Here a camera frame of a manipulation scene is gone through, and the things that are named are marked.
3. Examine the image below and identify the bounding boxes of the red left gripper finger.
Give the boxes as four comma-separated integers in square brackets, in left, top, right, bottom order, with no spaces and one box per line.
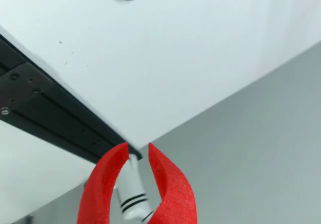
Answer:
[76,142,130,224]

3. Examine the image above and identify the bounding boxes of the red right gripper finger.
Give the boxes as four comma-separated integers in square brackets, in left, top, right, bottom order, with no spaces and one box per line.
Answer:
[146,142,198,224]

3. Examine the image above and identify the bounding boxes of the black mounting plate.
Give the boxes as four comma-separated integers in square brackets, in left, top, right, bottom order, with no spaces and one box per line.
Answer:
[0,63,54,121]

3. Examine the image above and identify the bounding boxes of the black aluminium rail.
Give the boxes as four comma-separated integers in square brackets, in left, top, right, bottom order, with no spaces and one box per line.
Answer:
[0,33,143,165]

